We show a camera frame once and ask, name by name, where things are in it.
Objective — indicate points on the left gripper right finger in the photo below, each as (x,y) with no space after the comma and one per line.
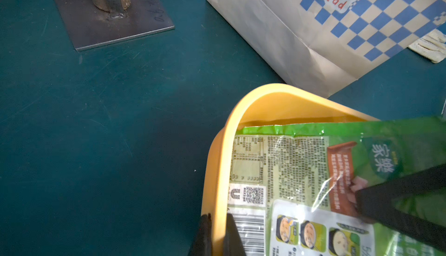
(414,205)

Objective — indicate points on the yellow plastic tray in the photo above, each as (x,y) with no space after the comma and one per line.
(259,113)

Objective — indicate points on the blue checkered pretzel paper bag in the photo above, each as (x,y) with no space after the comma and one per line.
(321,46)

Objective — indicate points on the beige glove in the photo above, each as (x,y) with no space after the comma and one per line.
(431,46)

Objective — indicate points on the pink cherry blossom tree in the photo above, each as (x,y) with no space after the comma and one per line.
(95,23)

